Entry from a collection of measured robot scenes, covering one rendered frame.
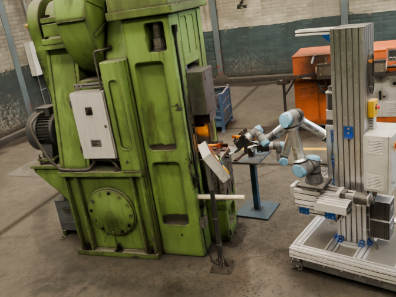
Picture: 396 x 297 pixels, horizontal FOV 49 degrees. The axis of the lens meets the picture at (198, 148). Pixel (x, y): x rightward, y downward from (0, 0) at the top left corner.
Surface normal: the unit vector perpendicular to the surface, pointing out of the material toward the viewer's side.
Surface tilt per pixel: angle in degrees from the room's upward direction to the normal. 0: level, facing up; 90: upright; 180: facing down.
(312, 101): 90
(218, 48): 90
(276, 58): 93
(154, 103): 89
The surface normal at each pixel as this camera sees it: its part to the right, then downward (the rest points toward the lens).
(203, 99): -0.30, 0.36
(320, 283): -0.14, -0.94
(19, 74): 0.92, 0.00
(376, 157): -0.59, 0.34
